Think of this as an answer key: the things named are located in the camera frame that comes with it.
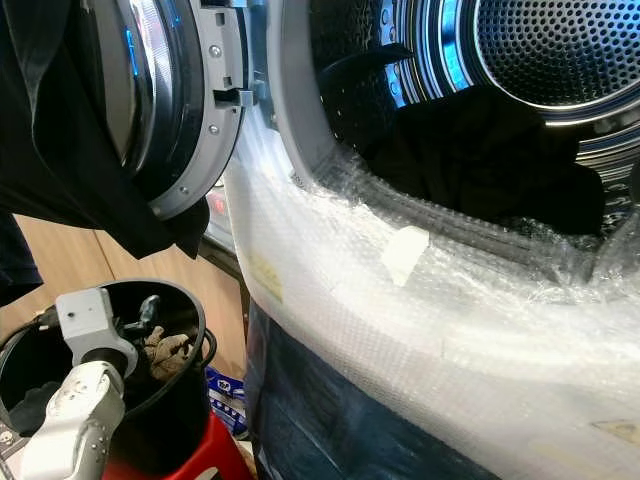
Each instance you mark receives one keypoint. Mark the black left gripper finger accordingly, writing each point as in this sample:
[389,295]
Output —
[148,315]

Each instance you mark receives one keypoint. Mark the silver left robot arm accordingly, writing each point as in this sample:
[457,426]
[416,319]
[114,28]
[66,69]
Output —
[75,420]

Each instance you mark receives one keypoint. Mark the front-loading washing machine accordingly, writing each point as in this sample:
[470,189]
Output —
[320,430]

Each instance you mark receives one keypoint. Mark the black clothes pile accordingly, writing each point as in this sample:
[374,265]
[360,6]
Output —
[480,160]

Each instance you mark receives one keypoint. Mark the brown crumpled cloth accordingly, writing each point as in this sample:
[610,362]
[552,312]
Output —
[168,352]

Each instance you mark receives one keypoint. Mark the light wooden cabinet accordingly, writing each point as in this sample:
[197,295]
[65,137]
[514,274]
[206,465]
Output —
[100,260]

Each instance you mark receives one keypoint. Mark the black round bucket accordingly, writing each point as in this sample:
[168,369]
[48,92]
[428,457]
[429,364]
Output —
[175,420]

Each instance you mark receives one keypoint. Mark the blue printed packet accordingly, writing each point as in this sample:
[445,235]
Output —
[225,395]

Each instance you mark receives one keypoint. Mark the yellow sticker label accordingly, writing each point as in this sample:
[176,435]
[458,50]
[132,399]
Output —
[266,278]

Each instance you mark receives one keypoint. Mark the black cloth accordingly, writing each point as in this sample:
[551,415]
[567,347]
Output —
[32,410]

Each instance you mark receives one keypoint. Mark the dark navy hanging garment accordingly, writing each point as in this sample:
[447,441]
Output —
[15,260]

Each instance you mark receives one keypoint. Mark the red plastic stool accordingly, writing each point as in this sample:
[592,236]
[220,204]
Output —
[210,455]

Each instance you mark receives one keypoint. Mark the dark patterned floor mat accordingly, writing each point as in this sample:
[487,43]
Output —
[8,440]

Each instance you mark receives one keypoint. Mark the chrome grey washer door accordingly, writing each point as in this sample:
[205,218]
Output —
[205,130]

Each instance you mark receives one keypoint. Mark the black garment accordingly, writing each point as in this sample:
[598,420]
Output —
[60,100]

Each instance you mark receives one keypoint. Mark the clear bubble wrap sheet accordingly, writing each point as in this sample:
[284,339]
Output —
[410,340]

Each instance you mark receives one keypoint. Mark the white tape piece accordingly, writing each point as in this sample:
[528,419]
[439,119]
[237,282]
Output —
[405,255]

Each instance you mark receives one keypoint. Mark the perforated steel washer drum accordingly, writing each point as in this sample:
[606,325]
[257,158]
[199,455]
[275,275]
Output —
[540,50]

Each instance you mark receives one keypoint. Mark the pale sticker label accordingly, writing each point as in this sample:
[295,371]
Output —
[620,430]

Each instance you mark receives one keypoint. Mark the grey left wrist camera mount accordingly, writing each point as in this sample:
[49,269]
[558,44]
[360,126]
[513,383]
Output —
[85,320]

